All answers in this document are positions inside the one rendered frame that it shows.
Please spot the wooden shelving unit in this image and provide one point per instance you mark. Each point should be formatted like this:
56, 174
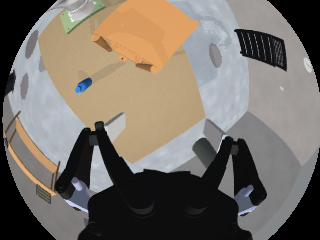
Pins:
152, 29

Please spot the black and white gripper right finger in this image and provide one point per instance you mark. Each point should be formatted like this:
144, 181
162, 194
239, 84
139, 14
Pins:
247, 185

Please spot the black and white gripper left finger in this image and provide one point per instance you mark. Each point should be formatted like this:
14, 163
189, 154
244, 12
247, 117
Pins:
74, 182

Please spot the blue bottle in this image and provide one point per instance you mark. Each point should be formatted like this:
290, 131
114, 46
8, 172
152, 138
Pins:
83, 85

